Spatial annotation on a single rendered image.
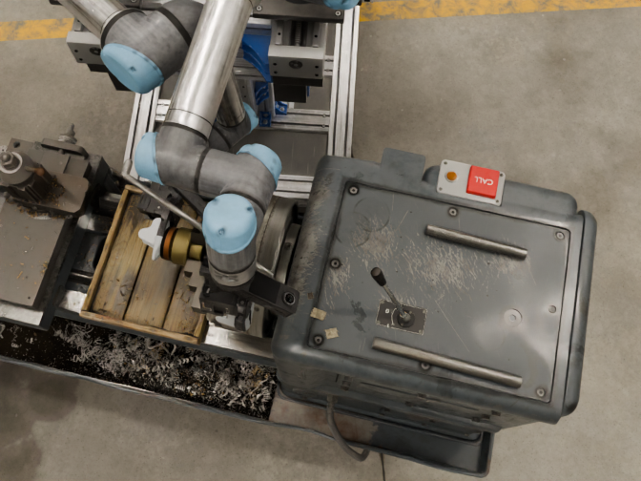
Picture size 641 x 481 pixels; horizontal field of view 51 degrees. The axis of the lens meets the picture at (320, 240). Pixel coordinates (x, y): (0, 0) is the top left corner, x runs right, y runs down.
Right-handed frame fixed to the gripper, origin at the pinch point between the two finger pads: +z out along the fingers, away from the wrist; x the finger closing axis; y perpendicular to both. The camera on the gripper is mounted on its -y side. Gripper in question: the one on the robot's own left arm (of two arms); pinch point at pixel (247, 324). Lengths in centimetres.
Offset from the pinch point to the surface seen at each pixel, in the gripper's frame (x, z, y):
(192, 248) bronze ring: -20.7, 13.3, 18.8
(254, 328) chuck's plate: -6.5, 15.5, 0.8
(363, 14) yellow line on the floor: -197, 83, 4
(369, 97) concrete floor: -158, 93, -7
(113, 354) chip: -13, 71, 45
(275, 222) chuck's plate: -23.5, 0.3, 0.9
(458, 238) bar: -25.9, -5.2, -35.5
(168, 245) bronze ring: -19.9, 13.0, 23.9
